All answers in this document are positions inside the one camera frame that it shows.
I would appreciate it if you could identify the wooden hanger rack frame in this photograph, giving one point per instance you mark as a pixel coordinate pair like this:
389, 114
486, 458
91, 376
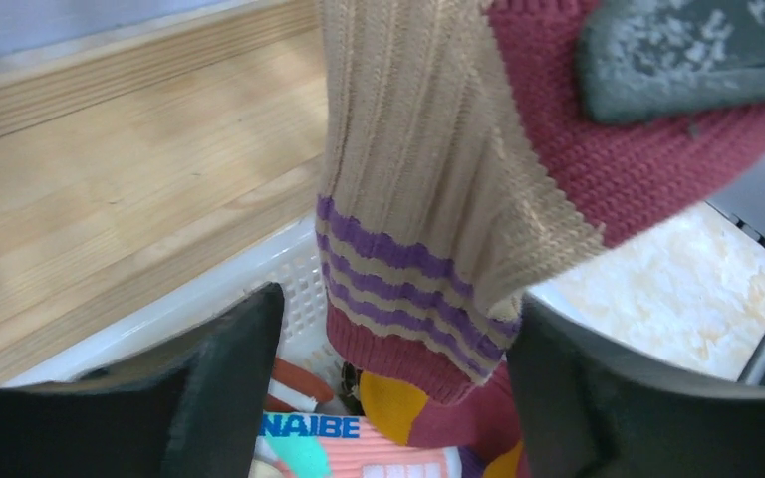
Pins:
130, 169

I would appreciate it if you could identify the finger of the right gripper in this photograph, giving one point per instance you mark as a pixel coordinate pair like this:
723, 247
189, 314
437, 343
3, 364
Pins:
644, 60

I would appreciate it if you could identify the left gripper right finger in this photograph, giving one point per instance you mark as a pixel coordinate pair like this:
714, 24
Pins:
592, 407

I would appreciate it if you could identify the pink striped toe sock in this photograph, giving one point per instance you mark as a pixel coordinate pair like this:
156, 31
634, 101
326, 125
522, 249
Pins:
459, 170

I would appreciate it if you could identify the grey sock with red stripes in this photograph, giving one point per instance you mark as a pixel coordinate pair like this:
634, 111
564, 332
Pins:
294, 389

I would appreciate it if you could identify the white plastic mesh basket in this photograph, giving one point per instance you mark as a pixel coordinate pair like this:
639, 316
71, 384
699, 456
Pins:
119, 323

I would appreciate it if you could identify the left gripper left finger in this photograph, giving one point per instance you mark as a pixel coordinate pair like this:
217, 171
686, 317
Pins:
188, 407

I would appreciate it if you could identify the maroon striped sock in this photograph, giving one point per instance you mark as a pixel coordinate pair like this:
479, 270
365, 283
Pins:
484, 426

